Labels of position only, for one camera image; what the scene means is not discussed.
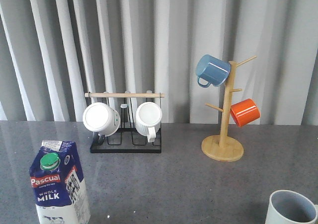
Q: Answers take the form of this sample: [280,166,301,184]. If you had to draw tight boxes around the white ribbed mug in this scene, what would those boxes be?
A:
[136,102,162,143]

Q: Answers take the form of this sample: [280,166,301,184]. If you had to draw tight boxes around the grey white curtain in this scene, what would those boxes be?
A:
[0,0,318,125]

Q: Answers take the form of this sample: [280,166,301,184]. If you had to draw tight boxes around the white HOME mug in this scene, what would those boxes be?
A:
[265,190,318,224]

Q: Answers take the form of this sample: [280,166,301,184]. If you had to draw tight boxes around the black wire mug rack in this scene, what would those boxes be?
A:
[85,91,165,153]

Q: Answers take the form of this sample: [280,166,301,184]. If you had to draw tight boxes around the blue white milk carton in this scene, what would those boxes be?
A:
[29,140,90,224]

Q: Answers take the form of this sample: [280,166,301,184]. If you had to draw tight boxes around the orange enamel mug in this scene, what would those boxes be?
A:
[230,98,260,127]

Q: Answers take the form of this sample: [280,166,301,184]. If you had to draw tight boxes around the wooden mug tree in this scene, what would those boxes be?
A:
[201,55,256,162]

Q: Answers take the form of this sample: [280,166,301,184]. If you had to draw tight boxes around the white smiley face mug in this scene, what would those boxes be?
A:
[82,102,121,145]

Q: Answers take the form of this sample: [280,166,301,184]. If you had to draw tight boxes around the blue enamel mug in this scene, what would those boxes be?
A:
[195,54,231,88]

